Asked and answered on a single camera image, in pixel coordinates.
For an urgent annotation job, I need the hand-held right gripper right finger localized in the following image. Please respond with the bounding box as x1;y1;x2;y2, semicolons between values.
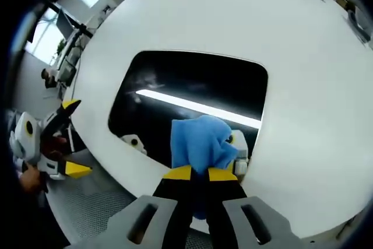
206;168;316;249

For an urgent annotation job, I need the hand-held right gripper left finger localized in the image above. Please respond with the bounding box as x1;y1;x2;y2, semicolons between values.
65;164;193;249

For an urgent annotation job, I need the blue cleaning cloth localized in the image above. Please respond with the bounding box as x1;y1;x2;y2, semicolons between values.
170;114;239;221

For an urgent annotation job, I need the black tablet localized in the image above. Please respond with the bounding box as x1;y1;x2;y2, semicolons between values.
107;50;269;180

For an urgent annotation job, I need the person's left hand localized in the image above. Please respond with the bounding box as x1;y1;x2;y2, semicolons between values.
17;163;43;194

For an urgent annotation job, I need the green potted plant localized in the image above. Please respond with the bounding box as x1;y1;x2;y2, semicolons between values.
56;38;67;56

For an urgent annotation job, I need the black computer monitor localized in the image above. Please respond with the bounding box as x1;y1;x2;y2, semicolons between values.
56;9;74;39

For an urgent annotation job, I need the grey object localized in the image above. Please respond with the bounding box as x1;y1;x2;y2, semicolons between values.
347;9;371;43

